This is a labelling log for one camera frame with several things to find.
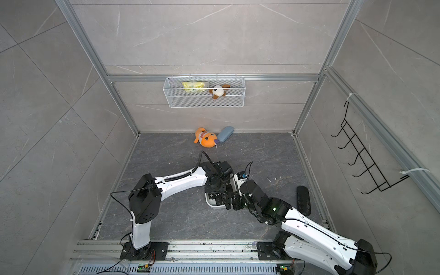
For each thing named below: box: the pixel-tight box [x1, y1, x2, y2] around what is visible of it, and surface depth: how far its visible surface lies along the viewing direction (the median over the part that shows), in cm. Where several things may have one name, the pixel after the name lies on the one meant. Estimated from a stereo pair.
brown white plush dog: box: [208, 84, 231, 102], surface depth 88 cm
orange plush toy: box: [193, 127, 218, 148], surface depth 109 cm
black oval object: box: [296, 185, 312, 216], surface depth 90 cm
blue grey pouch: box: [217, 126, 235, 143], surface depth 117 cm
